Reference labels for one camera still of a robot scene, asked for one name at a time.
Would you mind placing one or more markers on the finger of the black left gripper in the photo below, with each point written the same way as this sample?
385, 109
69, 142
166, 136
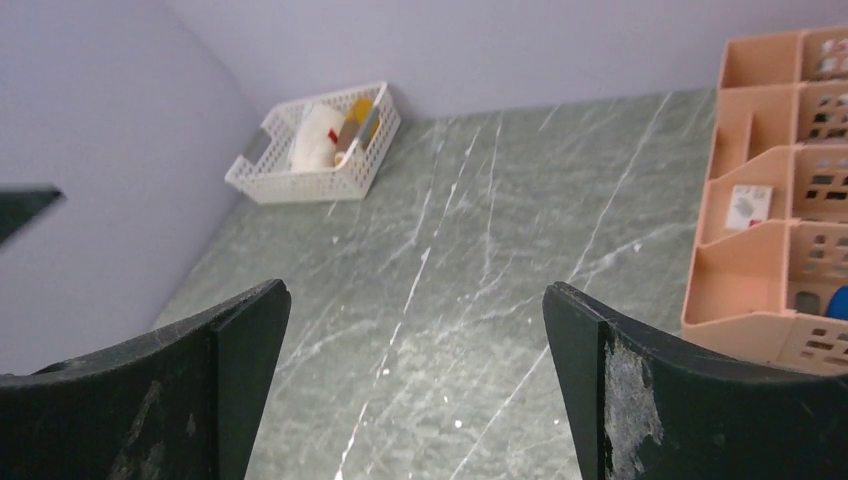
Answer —
20, 205

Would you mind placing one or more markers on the yellow brown bear towel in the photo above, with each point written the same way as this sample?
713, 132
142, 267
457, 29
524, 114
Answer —
359, 127

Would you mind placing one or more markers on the white plastic basket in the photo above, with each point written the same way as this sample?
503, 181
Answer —
262, 170

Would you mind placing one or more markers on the blue object in organizer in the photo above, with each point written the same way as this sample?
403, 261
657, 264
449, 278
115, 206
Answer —
837, 307

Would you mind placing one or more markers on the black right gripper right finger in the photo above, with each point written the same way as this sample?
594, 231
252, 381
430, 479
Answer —
644, 404

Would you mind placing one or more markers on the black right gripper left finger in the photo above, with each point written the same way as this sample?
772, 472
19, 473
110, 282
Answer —
183, 401

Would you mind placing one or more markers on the orange plastic file organizer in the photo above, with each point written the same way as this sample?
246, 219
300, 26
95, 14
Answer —
770, 246

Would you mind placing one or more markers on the white towel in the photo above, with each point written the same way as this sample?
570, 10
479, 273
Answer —
314, 146

